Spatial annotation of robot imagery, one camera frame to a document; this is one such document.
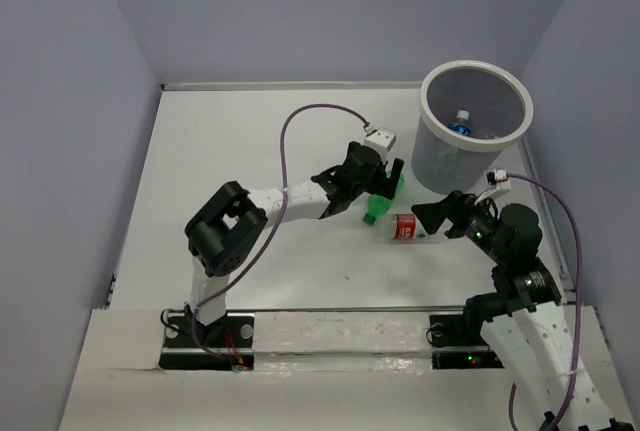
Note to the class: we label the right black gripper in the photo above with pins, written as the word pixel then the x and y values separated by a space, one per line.
pixel 431 214

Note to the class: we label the grey bin with white rim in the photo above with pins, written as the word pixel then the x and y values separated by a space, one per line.
pixel 443 161

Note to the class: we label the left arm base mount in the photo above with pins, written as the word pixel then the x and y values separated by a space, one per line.
pixel 226 345

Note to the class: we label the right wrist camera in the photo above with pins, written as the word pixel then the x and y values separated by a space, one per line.
pixel 498 185

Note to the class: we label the red-label clear bottle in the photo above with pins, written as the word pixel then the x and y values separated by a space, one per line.
pixel 404 228

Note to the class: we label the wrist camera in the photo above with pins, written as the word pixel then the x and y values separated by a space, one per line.
pixel 498 185
pixel 381 140

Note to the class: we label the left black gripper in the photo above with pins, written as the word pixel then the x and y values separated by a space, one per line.
pixel 384 187

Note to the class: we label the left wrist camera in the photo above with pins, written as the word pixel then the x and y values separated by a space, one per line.
pixel 381 140

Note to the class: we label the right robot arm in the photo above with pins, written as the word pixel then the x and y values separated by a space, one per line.
pixel 523 320

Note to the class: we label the large blue-label clear bottle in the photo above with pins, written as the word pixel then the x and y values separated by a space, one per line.
pixel 461 124

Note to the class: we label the green plastic bottle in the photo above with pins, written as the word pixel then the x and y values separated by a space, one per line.
pixel 379 204

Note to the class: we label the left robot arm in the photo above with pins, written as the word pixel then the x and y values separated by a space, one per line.
pixel 224 231

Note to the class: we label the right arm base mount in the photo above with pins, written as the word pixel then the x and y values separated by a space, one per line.
pixel 454 347

